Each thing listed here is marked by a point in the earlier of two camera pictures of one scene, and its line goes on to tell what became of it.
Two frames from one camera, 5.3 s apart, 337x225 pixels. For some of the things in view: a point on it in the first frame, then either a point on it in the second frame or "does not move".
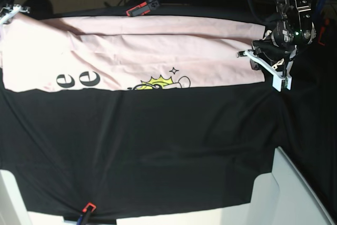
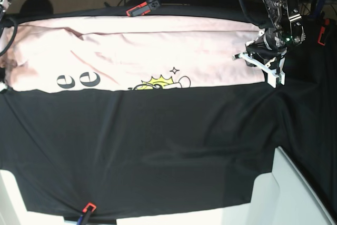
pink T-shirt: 126,52 does not move
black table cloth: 120,152 does not move
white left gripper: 10,11 to 2,86
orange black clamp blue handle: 145,8 does not move
